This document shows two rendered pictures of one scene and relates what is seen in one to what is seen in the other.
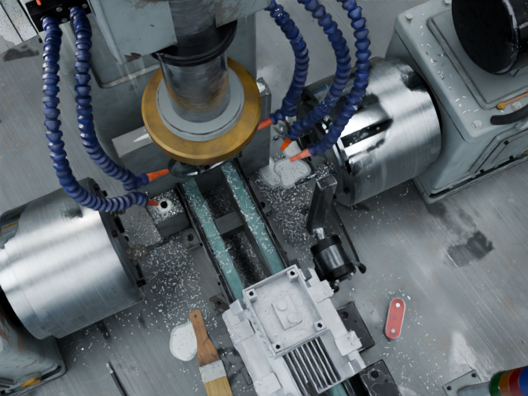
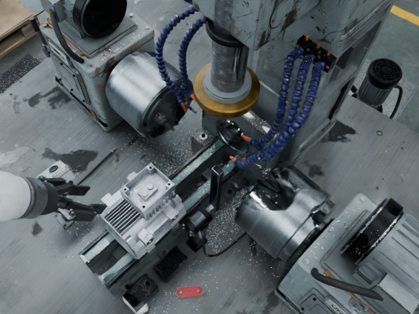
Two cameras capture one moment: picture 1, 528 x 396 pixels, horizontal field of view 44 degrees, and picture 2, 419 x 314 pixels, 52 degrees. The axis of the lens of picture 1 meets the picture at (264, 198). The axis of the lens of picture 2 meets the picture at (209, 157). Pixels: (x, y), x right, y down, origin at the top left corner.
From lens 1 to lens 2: 0.59 m
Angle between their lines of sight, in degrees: 28
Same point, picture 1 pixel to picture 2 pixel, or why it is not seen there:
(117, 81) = not seen: hidden behind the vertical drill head
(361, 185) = (242, 213)
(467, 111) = (313, 253)
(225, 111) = (222, 92)
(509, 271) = not seen: outside the picture
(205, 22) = (224, 22)
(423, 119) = (295, 228)
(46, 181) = not seen: hidden behind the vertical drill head
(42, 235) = (148, 66)
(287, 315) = (145, 191)
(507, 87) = (341, 272)
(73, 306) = (121, 97)
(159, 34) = (208, 7)
